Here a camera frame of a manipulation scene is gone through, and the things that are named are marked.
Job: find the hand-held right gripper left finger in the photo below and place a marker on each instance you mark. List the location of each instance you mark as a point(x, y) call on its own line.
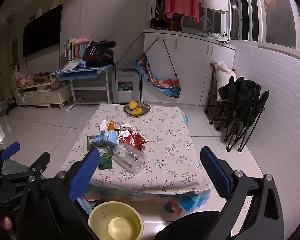
point(85, 172)

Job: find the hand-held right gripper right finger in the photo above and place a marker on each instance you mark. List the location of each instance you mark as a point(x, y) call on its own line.
point(215, 172)

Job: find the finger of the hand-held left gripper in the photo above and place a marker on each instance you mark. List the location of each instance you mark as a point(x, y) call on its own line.
point(10, 150)
point(40, 162)

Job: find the green plastic wrapper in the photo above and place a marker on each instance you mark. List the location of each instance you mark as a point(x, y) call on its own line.
point(106, 160)

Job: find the blue milk carton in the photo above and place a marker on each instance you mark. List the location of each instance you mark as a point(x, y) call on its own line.
point(105, 138)

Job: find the yellow plastic basin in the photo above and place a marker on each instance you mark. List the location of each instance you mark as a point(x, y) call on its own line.
point(102, 215)

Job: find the clear plastic bottle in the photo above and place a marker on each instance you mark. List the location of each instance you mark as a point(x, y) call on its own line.
point(130, 157)

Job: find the white tissue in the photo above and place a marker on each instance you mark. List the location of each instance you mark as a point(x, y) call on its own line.
point(125, 126)
point(104, 126)

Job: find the red snack wrapper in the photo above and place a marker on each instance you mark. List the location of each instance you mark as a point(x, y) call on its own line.
point(135, 140)

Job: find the person's left hand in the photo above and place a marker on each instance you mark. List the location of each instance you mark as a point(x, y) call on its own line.
point(6, 223)

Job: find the orange peel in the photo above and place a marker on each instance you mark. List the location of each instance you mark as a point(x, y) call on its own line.
point(110, 126)

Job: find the dark table foot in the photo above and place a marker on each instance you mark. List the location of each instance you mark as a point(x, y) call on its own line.
point(169, 206)

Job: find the floral tablecloth table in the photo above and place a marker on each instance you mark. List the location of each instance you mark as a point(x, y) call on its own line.
point(165, 142)

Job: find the cream television stand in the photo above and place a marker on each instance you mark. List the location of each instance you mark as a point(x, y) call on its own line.
point(45, 96)

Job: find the wooden chair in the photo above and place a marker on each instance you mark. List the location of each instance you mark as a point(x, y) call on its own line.
point(212, 105)

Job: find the black folding chair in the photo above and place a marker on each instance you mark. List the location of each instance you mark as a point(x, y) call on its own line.
point(245, 100)

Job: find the yellow mango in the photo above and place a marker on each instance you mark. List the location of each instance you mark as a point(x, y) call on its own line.
point(136, 111)
point(132, 105)

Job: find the beige jug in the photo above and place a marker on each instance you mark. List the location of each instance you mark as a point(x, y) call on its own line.
point(55, 83)

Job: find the woven plate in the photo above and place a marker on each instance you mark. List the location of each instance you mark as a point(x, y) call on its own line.
point(145, 108)

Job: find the white sack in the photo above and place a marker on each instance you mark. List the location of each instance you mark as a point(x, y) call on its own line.
point(225, 77)

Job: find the blue study desk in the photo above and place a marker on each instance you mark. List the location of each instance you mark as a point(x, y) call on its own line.
point(90, 72)

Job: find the colourful printed bag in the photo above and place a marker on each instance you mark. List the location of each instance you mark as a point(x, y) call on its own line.
point(165, 85)

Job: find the white papers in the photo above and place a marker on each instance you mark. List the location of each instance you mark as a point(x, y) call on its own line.
point(70, 66)

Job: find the white floor appliance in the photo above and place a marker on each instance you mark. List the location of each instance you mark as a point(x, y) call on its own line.
point(126, 76)

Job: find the white cabinet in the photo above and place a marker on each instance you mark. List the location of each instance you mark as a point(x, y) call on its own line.
point(190, 62)

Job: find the row of books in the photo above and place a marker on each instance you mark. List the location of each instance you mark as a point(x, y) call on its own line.
point(71, 50)

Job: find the dark backpack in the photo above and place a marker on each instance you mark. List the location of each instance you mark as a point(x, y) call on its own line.
point(97, 53)

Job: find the black television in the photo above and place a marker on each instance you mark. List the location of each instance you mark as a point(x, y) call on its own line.
point(42, 30)

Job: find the pink plush toy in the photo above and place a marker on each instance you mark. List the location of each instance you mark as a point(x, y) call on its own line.
point(81, 40)

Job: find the white shoes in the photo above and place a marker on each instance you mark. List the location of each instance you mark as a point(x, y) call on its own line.
point(218, 35)

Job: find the white plush toy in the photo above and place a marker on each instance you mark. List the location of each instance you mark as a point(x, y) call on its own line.
point(38, 12)

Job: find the yellow plush toy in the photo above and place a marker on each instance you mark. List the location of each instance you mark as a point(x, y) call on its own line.
point(55, 3)

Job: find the window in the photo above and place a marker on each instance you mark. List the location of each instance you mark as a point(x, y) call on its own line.
point(242, 10)

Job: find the white hanging cloth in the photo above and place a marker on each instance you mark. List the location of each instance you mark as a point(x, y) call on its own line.
point(213, 2)

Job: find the pink hanging garment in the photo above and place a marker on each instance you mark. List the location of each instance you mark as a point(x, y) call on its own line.
point(182, 2)

